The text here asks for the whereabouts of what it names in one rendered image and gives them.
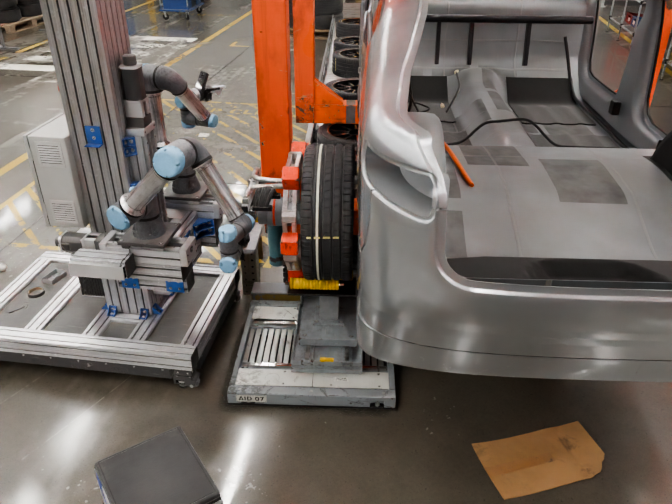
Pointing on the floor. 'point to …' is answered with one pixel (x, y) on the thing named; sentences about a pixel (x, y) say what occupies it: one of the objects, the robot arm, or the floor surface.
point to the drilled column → (249, 272)
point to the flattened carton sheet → (540, 459)
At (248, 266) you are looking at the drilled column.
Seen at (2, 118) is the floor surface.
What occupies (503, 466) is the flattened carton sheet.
